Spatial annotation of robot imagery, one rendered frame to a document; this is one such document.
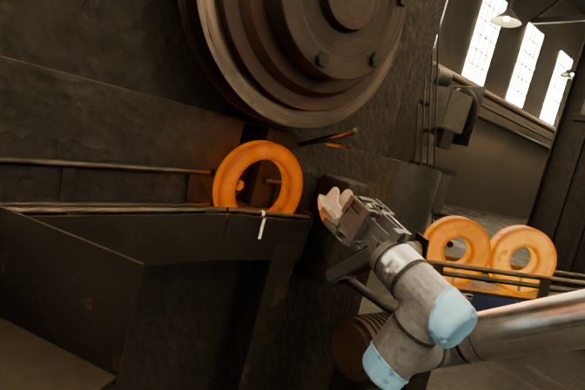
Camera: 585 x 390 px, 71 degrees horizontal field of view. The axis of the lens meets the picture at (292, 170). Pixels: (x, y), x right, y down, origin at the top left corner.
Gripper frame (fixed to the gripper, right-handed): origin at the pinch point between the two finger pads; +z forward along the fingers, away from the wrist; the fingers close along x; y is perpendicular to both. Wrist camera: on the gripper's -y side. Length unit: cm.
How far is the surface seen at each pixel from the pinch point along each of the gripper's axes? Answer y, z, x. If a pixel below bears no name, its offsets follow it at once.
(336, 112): 16.8, 6.9, 1.2
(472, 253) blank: 0.8, -15.9, -34.5
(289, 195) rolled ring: -1.0, 2.8, 6.3
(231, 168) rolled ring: 2.0, 4.1, 20.3
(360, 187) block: 3.8, 2.0, -10.9
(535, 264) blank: 5, -24, -47
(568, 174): 10, 103, -397
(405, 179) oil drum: -45, 135, -216
